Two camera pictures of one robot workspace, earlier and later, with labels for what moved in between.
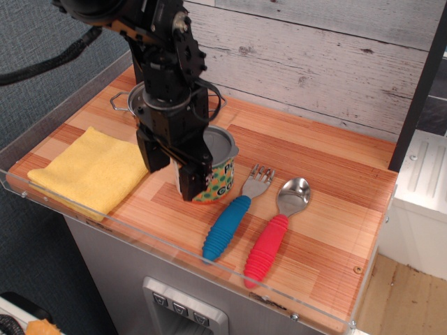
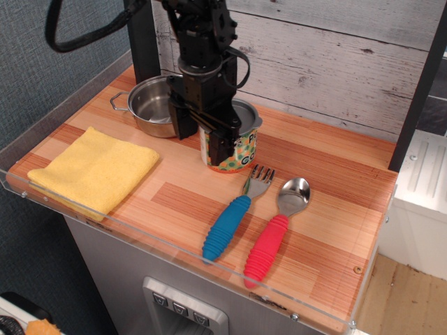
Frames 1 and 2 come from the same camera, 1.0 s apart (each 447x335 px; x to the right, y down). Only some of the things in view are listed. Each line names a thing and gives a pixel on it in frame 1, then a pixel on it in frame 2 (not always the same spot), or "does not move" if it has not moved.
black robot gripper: x=182 y=130 -> x=210 y=91
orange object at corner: x=42 y=326 does not move
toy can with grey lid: x=223 y=150 -> x=245 y=144
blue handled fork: x=232 y=216 does not move
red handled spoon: x=293 y=193 does not move
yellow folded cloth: x=92 y=174 does not move
